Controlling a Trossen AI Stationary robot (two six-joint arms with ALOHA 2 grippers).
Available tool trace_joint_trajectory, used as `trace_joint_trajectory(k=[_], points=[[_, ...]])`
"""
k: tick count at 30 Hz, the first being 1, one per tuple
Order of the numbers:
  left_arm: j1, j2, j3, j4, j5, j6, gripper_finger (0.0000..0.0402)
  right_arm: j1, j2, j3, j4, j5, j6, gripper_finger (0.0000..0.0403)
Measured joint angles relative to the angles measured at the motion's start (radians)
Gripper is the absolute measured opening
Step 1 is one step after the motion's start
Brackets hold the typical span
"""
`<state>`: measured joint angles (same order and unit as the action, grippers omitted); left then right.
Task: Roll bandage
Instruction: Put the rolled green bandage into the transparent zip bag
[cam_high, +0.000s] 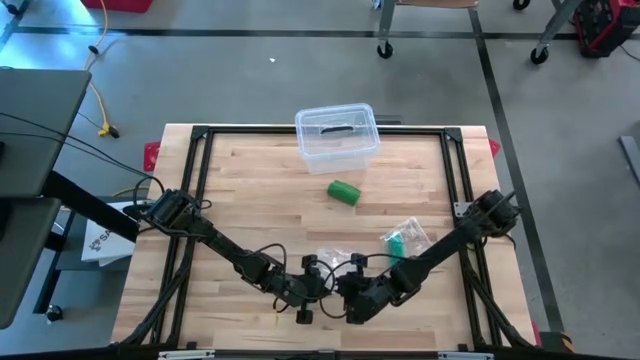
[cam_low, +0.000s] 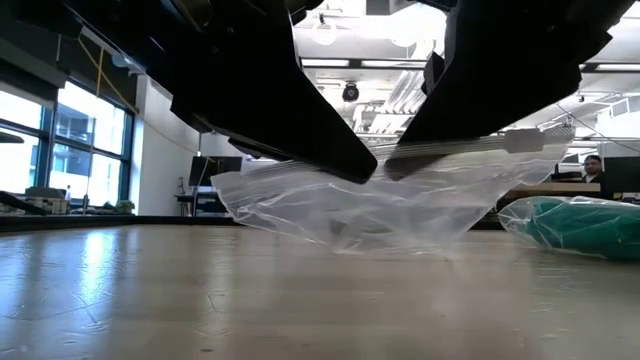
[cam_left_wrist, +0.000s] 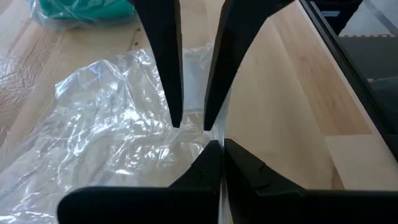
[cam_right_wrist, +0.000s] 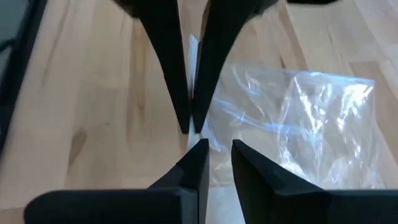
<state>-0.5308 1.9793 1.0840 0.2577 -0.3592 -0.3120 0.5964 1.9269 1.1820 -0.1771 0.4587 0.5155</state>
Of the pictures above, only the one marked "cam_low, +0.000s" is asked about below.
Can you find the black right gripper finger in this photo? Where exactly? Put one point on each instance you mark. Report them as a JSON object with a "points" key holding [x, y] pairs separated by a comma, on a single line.
{"points": [[433, 75], [490, 100]]}

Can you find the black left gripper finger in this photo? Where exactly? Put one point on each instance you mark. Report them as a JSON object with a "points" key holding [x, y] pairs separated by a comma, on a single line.
{"points": [[265, 150], [280, 110]]}

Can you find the large clear plastic bag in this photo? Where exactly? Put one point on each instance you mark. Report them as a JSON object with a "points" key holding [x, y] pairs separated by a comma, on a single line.
{"points": [[515, 220]]}

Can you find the small clear plastic bag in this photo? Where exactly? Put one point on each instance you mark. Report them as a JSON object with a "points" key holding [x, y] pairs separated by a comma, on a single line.
{"points": [[375, 210]]}

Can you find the green bandage roll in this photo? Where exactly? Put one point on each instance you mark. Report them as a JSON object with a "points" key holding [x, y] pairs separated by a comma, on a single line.
{"points": [[585, 230]]}

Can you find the background desk with monitor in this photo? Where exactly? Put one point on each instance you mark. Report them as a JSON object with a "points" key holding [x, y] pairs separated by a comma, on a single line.
{"points": [[207, 170]]}

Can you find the long ceiling light strip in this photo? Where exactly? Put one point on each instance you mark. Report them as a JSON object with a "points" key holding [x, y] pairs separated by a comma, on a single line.
{"points": [[325, 63]]}

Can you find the wooden workbench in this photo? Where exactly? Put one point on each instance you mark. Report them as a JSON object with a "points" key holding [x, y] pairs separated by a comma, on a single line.
{"points": [[550, 189]]}

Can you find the person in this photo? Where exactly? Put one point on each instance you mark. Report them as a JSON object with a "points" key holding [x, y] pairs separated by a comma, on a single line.
{"points": [[594, 167]]}

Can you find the computer monitor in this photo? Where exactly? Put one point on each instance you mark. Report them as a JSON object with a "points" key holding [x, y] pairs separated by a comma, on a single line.
{"points": [[622, 172]]}

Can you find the black ceiling camera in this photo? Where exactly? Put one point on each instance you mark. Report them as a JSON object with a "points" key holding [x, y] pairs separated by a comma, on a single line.
{"points": [[350, 93]]}

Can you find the black aluminium rig frame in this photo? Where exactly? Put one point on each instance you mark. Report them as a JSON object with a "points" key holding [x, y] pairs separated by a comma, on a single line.
{"points": [[125, 222]]}

